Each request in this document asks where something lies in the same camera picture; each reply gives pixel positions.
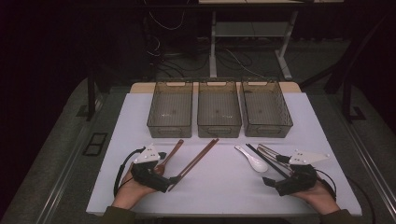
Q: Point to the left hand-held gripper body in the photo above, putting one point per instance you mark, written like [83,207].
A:
[149,174]

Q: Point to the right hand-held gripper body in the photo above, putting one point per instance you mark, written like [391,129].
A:
[300,180]

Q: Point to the silver metal utensil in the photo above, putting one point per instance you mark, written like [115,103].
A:
[269,156]
[267,148]

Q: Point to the brown wooden spoon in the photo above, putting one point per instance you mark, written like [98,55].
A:
[176,148]

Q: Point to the white ceramic spoon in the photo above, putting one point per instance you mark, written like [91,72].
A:
[260,166]

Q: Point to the smoky clear plastic bin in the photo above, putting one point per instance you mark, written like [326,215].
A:
[219,109]
[266,109]
[171,109]

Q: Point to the person's left hand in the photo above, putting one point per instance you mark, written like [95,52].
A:
[130,191]

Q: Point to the person's right hand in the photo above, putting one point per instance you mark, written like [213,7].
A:
[323,199]

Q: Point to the black metal stand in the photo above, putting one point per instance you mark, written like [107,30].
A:
[346,99]
[91,96]

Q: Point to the silver metal rail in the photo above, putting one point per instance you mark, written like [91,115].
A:
[373,169]
[63,177]

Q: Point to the white metal desk frame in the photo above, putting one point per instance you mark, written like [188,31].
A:
[213,46]

